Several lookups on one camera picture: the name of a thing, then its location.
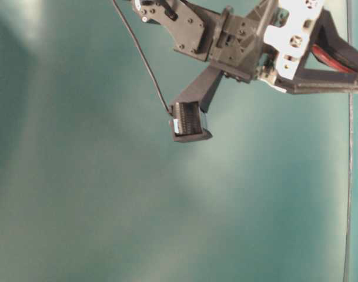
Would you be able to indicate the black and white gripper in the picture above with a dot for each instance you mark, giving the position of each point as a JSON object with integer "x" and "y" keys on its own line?
{"x": 271, "y": 41}

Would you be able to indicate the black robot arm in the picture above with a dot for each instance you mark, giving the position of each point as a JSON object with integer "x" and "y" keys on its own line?
{"x": 192, "y": 28}

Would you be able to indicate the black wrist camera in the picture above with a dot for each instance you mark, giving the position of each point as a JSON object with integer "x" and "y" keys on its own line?
{"x": 189, "y": 108}

